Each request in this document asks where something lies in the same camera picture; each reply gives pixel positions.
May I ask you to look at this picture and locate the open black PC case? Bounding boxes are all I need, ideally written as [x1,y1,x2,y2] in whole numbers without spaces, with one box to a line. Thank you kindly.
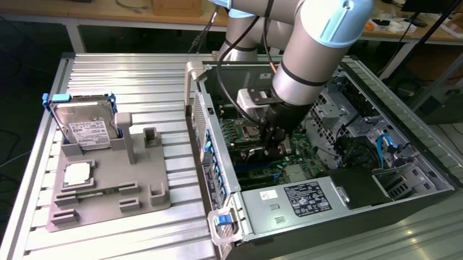
[182,61,463,260]

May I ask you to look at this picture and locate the CPU socket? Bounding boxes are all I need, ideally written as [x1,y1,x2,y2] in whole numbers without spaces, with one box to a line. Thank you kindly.
[235,119,264,138]

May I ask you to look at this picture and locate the black monitor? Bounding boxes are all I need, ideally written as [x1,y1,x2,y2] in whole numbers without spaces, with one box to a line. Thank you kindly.
[400,0,463,28]

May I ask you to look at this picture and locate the silver hard disk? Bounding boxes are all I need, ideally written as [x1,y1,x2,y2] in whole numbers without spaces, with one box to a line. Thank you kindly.
[49,101,118,150]

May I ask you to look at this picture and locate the green loose RAM stick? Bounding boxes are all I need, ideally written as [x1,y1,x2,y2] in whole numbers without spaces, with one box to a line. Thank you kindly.
[58,187,121,200]

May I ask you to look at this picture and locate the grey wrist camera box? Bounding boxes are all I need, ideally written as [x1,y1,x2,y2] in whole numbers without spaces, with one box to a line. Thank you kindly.
[236,88,279,120]

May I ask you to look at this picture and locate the black graphics card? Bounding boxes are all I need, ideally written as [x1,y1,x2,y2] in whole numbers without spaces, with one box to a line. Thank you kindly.
[235,147,289,166]

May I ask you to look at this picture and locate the blue SATA wire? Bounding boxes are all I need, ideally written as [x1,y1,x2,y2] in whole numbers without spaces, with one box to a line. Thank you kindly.
[375,134,396,170]

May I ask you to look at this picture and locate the green motherboard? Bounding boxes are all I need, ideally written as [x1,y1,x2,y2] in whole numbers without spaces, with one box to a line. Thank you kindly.
[216,102,328,191]

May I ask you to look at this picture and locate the installed dark RAM stick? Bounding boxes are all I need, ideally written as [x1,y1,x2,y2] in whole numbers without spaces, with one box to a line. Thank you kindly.
[230,140,267,153]

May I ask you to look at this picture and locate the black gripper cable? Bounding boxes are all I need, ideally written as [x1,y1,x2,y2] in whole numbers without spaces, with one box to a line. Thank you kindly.
[216,0,281,128]

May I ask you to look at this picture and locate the grey metal disk bay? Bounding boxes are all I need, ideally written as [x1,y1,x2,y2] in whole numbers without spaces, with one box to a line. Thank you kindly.
[305,77,383,154]

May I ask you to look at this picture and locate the silver chipset heat sink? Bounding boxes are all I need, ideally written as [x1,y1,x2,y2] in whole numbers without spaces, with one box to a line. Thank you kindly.
[283,165,312,183]

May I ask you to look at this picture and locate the wooden workbench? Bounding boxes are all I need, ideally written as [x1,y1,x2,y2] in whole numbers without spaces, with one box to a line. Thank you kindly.
[0,0,232,54]
[356,0,463,79]

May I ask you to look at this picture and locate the silver CPU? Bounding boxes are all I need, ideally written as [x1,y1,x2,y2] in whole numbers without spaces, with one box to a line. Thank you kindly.
[62,162,92,187]

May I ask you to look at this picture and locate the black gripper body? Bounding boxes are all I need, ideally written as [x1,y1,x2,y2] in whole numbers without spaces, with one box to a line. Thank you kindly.
[260,100,313,164]

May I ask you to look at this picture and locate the black plastic air shroud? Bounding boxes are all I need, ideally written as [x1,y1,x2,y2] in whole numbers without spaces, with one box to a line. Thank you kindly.
[329,167,393,210]

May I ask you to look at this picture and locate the dark grey machine housing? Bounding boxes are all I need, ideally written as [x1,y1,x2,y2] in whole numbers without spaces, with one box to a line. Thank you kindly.
[415,86,463,125]

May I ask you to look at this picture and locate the white and orange parts box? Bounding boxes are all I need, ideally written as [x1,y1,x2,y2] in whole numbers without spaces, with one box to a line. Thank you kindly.
[363,18,413,34]

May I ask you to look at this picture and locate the thin hanging cable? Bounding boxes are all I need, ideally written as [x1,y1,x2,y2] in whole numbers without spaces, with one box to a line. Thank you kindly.
[186,5,221,54]

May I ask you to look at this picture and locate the blue disk caddy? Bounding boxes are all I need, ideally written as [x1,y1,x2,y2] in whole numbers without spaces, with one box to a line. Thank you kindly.
[41,92,125,144]

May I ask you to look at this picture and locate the grey parts rack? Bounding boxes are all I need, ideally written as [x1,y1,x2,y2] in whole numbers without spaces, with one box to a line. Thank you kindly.
[45,112,172,233]

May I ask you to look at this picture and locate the grey power supply unit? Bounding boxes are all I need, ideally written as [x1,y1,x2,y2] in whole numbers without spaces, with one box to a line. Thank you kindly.
[239,176,351,236]

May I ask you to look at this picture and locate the blue case latch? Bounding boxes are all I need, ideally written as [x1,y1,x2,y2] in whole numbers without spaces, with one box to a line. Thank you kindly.
[212,213,232,226]

